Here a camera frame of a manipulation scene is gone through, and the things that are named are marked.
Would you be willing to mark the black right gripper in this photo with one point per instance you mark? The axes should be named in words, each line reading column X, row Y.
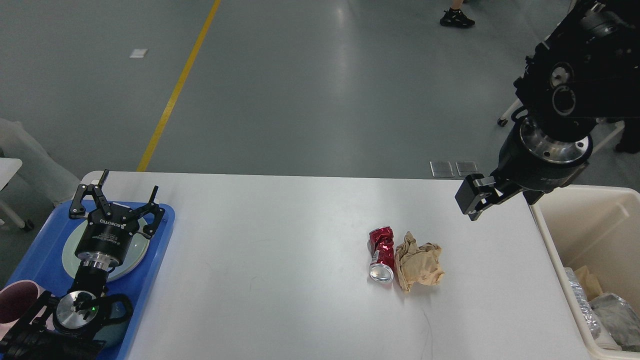
column 529, row 159

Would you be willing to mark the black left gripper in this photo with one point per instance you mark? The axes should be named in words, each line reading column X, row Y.
column 111, row 226

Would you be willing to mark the mint green plate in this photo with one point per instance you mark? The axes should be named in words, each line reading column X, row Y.
column 135, row 254

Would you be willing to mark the brown paper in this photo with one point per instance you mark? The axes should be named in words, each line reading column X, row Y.
column 417, row 264

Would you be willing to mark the brown paper bag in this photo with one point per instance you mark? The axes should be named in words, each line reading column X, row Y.
column 589, row 282

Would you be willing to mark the crushed red can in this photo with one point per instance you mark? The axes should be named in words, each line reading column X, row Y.
column 381, row 243

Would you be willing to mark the foil bag with paper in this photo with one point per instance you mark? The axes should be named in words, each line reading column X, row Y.
column 620, row 320

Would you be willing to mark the foil sheet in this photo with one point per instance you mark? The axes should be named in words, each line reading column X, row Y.
column 589, row 316

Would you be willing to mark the white paper cup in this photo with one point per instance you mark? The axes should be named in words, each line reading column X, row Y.
column 605, row 341

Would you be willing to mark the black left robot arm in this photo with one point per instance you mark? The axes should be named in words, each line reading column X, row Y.
column 80, row 291

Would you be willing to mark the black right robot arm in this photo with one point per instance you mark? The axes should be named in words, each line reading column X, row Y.
column 585, row 70

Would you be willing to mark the right floor socket plate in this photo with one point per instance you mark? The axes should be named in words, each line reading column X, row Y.
column 465, row 168

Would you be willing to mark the floor socket plate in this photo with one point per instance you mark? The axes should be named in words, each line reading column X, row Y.
column 441, row 169
column 465, row 168

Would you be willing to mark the left floor socket plate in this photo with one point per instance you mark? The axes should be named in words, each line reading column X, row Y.
column 441, row 169

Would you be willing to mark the person in grey trousers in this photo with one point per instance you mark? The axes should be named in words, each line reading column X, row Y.
column 38, row 170

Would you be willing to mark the white rolling chair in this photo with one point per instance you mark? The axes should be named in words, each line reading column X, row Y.
column 514, row 108

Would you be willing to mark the blue plastic tray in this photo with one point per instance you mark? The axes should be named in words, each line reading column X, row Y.
column 42, row 263

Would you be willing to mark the beige plastic bin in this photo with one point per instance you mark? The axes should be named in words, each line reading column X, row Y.
column 597, row 227

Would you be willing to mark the white table at left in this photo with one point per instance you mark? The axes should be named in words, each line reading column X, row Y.
column 8, row 170

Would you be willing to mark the pink mug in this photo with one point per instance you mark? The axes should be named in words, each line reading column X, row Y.
column 15, row 299

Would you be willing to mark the person with black shoes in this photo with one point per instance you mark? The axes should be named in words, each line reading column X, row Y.
column 455, row 17

